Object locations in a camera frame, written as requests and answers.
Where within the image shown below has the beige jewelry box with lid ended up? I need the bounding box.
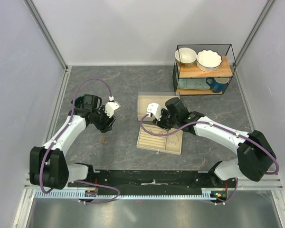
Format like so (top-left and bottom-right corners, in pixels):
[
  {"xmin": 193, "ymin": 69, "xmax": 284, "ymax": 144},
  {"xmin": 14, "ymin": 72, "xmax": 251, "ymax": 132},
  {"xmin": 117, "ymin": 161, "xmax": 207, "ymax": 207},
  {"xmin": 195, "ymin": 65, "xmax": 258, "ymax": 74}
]
[{"xmin": 137, "ymin": 92, "xmax": 180, "ymax": 121}]

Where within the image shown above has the light blue rectangular plate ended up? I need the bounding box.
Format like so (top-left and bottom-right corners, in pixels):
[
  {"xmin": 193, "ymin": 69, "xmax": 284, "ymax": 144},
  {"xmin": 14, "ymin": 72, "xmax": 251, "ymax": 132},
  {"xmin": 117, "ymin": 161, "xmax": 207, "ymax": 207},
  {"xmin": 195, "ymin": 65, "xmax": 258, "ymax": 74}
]
[{"xmin": 177, "ymin": 78, "xmax": 210, "ymax": 90}]

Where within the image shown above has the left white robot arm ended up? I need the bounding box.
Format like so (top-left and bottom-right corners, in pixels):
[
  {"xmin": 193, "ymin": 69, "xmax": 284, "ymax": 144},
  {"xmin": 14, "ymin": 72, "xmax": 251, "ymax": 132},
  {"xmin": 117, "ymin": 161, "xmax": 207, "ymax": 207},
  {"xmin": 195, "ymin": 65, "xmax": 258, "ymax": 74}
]
[{"xmin": 29, "ymin": 95, "xmax": 121, "ymax": 190}]

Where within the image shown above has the light blue cable duct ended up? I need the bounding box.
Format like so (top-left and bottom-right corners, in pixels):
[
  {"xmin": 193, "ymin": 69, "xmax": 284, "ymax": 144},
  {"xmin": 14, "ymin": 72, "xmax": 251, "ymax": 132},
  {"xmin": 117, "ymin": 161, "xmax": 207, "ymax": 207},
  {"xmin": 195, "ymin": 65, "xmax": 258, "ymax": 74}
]
[{"xmin": 34, "ymin": 189, "xmax": 228, "ymax": 200}]

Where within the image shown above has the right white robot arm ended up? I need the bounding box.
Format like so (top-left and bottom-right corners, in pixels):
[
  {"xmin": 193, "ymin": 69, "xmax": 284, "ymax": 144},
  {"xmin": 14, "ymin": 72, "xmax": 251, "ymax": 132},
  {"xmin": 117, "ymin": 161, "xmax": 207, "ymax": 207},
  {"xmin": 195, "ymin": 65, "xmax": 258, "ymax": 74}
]
[{"xmin": 146, "ymin": 97, "xmax": 279, "ymax": 187}]

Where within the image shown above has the silver pearl bangle bracelet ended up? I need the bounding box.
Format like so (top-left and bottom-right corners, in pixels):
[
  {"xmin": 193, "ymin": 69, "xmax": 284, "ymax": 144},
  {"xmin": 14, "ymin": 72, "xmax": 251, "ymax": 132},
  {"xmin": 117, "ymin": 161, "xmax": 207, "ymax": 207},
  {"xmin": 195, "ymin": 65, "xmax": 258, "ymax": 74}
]
[{"xmin": 167, "ymin": 134, "xmax": 179, "ymax": 145}]

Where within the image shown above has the dark green mug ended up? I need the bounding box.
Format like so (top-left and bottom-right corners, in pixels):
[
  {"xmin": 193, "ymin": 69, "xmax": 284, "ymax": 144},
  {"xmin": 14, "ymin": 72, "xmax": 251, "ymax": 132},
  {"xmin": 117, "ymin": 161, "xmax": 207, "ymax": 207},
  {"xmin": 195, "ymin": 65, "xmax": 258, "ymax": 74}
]
[{"xmin": 71, "ymin": 95, "xmax": 85, "ymax": 106}]

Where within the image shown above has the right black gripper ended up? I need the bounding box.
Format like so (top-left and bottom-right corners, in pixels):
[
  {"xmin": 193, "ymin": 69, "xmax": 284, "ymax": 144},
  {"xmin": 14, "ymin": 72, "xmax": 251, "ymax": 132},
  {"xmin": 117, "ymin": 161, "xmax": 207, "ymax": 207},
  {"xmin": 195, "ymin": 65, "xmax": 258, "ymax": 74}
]
[{"xmin": 152, "ymin": 107, "xmax": 179, "ymax": 132}]

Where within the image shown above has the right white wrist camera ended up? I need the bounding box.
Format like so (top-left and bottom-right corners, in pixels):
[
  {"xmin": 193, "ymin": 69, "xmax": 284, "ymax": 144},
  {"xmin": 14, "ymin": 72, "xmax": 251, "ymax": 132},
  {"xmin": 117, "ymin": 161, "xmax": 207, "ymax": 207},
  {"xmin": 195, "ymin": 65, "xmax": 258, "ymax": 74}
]
[{"xmin": 146, "ymin": 103, "xmax": 162, "ymax": 121}]

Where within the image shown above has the white scalloped bowl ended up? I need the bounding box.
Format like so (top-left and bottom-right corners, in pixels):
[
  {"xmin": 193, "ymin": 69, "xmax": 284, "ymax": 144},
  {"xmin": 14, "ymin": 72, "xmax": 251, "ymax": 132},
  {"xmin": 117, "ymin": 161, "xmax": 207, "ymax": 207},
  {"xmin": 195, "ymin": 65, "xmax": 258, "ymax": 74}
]
[{"xmin": 196, "ymin": 50, "xmax": 223, "ymax": 72}]

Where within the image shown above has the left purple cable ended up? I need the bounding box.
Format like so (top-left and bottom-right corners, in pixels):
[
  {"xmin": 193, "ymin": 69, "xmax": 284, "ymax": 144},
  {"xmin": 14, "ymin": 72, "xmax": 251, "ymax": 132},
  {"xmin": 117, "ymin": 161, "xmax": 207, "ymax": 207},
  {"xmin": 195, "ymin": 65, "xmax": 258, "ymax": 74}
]
[{"xmin": 39, "ymin": 77, "xmax": 121, "ymax": 205}]

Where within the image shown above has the beige jewelry tray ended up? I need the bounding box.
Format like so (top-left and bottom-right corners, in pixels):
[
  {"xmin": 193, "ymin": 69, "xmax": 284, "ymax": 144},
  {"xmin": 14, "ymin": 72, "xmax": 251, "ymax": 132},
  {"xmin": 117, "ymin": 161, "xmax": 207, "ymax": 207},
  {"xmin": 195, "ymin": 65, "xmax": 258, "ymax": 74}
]
[{"xmin": 136, "ymin": 127, "xmax": 183, "ymax": 155}]

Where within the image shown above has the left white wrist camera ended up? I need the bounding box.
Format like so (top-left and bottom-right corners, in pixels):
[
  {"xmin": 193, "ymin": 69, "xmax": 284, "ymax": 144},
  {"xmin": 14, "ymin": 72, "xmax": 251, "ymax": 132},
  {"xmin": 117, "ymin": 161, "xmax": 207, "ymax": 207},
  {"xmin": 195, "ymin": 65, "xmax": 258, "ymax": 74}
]
[{"xmin": 104, "ymin": 101, "xmax": 121, "ymax": 118}]

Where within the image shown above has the black wire shelf rack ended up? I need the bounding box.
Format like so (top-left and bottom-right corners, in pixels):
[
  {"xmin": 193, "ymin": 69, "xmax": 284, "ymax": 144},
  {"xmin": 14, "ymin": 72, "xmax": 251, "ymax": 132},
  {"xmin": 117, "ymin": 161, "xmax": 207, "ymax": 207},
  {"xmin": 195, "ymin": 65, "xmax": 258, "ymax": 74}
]
[{"xmin": 172, "ymin": 44, "xmax": 236, "ymax": 95}]

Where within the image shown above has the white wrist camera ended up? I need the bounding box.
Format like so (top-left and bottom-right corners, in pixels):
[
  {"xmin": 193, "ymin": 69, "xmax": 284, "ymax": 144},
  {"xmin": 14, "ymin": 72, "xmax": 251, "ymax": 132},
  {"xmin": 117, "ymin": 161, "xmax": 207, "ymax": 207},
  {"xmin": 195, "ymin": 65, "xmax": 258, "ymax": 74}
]
[
  {"xmin": 104, "ymin": 101, "xmax": 121, "ymax": 118},
  {"xmin": 146, "ymin": 103, "xmax": 162, "ymax": 121}
]

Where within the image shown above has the white bowl with floral pattern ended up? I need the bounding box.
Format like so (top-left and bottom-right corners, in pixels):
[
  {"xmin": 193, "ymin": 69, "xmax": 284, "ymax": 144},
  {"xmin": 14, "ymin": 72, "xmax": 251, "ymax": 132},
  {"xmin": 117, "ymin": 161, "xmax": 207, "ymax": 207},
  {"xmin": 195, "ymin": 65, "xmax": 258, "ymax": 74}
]
[{"xmin": 174, "ymin": 47, "xmax": 197, "ymax": 67}]

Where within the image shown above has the blue mug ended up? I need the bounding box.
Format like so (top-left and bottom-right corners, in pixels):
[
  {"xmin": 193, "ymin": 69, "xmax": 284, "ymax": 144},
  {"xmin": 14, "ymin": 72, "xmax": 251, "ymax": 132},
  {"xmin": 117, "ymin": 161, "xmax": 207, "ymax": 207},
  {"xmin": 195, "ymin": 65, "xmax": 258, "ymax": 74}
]
[{"xmin": 206, "ymin": 77, "xmax": 229, "ymax": 93}]

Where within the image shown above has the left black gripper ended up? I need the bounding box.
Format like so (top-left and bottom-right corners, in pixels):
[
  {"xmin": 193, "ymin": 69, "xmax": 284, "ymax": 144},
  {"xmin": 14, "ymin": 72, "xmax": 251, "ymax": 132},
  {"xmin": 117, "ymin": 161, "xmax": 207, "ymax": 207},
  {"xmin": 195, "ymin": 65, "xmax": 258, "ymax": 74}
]
[{"xmin": 90, "ymin": 105, "xmax": 116, "ymax": 133}]

